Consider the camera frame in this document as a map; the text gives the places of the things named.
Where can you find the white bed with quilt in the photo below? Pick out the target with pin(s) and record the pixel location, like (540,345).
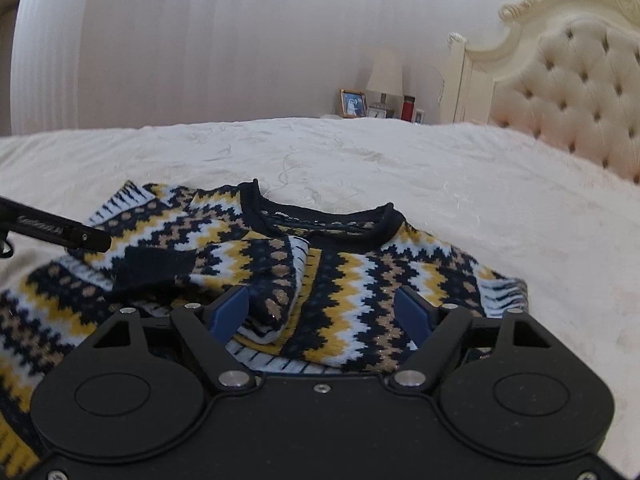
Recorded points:
(450,180)

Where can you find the table lamp with cream shade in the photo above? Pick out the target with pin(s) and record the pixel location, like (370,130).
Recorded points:
(385,72)

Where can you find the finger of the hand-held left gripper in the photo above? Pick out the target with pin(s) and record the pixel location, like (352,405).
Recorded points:
(55,230)

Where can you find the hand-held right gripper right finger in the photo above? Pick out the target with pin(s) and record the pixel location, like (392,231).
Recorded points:
(413,315)

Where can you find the small desk clock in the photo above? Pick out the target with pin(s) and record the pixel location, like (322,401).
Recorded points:
(377,112)

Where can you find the small white frame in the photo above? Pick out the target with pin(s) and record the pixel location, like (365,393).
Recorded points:
(419,116)

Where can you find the red bottle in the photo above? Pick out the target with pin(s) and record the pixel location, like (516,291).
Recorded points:
(408,109)

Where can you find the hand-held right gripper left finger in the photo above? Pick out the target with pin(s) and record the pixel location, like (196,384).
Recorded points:
(229,311)

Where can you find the cream tufted headboard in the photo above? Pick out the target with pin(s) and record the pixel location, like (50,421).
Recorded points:
(575,75)

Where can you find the white curtain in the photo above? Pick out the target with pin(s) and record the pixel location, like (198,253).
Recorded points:
(100,50)

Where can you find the gold photo frame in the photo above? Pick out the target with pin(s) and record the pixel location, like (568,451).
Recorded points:
(353,103)

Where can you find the navy yellow patterned knit sweater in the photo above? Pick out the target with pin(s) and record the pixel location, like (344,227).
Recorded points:
(345,280)

